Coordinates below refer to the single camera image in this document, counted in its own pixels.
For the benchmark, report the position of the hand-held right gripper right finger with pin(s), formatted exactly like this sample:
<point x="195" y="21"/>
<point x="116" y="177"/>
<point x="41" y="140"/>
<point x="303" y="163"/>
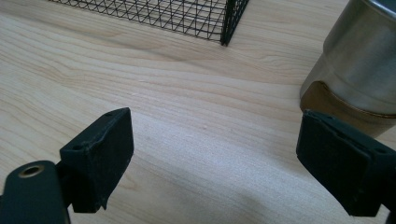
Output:
<point x="339" y="161"/>

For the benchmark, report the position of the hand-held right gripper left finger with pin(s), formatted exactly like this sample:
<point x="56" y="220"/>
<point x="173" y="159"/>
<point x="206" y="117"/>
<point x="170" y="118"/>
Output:
<point x="101" y="161"/>

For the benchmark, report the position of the steel cup with brown base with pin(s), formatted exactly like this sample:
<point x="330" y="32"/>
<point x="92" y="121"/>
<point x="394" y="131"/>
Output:
<point x="358" y="62"/>

